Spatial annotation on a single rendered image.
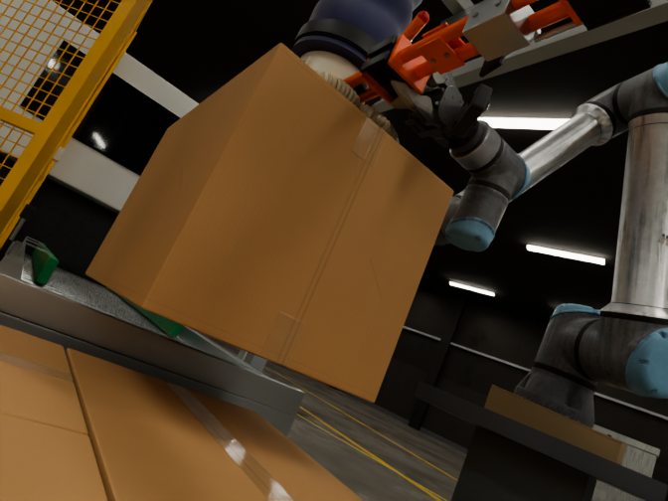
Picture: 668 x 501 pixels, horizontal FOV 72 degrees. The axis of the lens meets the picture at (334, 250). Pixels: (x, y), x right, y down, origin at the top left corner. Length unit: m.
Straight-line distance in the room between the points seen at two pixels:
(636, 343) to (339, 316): 0.67
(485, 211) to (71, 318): 0.81
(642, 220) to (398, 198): 0.62
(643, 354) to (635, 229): 0.27
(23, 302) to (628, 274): 1.21
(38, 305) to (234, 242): 0.46
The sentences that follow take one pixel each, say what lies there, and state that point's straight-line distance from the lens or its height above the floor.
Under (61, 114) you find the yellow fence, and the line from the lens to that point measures 1.77.
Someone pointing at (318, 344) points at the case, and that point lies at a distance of 0.69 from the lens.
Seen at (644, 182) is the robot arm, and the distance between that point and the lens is 1.23.
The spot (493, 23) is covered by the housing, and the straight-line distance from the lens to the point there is 0.69.
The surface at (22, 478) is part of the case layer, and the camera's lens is 0.42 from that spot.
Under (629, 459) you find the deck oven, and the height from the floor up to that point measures 1.39.
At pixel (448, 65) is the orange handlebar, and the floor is 1.19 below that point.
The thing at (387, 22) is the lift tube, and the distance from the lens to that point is 1.09.
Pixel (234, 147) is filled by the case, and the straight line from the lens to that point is 0.63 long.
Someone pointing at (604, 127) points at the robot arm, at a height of 1.49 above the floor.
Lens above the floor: 0.70
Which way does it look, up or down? 13 degrees up
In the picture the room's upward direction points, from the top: 24 degrees clockwise
